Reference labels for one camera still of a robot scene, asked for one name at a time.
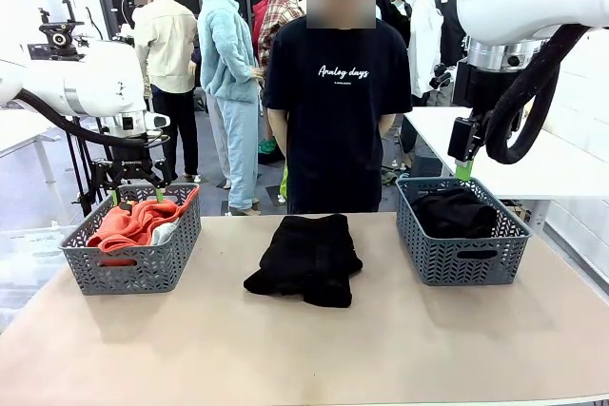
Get orange T-shirt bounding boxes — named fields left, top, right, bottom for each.
left=87, top=185, right=201, bottom=268

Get mannequin in white shirt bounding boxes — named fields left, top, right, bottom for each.
left=407, top=0, right=446, bottom=107

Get mannequin in black clothes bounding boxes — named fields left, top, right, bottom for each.
left=435, top=0, right=470, bottom=68

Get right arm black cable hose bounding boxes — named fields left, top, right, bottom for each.
left=483, top=23, right=594, bottom=165

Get mannequin in light blue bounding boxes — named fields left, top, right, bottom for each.
left=196, top=0, right=264, bottom=217

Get person's left forearm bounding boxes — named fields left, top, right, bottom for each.
left=378, top=113, right=399, bottom=141

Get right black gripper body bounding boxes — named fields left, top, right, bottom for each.
left=452, top=59, right=499, bottom=125

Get black tripod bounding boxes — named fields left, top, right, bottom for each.
left=64, top=129, right=118, bottom=217

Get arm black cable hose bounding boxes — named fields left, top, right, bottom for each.
left=483, top=23, right=594, bottom=165
left=13, top=89, right=170, bottom=150

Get mannequin cream jacket black trousers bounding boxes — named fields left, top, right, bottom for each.
left=131, top=0, right=201, bottom=184

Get black garment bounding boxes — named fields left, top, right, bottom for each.
left=411, top=186, right=499, bottom=241
left=243, top=213, right=364, bottom=309

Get person in black T-shirt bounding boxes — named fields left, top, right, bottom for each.
left=262, top=0, right=414, bottom=216

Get light grey T-shirt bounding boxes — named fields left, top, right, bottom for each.
left=150, top=222, right=181, bottom=246

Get person's right forearm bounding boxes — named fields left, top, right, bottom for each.
left=265, top=108, right=290, bottom=160

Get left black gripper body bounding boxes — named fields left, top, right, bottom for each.
left=111, top=147, right=151, bottom=184

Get white side table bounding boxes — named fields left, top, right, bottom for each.
left=0, top=108, right=63, bottom=217
left=403, top=105, right=609, bottom=236

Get grey plastic lattice basket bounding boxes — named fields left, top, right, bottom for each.
left=395, top=176, right=533, bottom=287
left=59, top=182, right=204, bottom=297

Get mannequin plaid shirt green trousers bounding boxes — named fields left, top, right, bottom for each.
left=250, top=0, right=308, bottom=205

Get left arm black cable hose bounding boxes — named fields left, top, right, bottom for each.
left=13, top=89, right=170, bottom=150

